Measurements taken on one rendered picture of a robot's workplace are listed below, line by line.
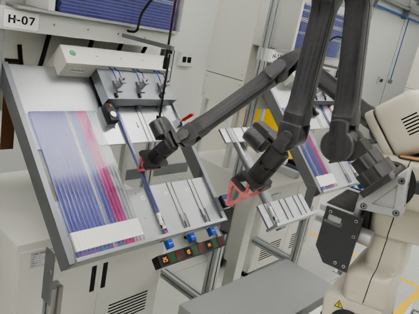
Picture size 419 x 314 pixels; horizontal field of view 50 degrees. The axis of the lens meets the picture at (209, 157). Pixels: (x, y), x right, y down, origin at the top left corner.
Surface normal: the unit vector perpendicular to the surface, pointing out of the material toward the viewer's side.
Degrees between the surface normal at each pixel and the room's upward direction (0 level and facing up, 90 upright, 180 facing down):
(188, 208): 43
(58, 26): 90
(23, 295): 90
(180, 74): 90
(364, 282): 90
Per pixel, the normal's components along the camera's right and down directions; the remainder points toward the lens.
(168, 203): 0.62, -0.47
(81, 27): 0.71, 0.33
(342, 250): -0.55, 0.14
